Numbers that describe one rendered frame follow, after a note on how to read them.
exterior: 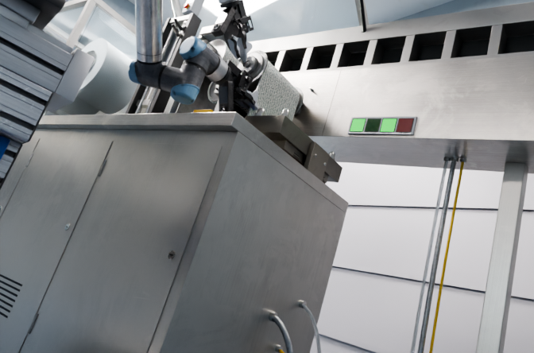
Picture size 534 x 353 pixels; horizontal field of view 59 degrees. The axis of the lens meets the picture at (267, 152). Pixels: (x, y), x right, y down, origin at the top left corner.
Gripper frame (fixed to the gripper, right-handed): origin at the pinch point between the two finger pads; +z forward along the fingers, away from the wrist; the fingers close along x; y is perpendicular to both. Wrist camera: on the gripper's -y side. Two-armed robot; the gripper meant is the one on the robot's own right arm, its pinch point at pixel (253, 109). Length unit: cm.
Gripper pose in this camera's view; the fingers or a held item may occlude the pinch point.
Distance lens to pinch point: 165.9
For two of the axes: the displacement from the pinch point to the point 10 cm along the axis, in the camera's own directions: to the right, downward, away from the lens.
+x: -7.8, -0.4, 6.3
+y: 3.0, -9.0, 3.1
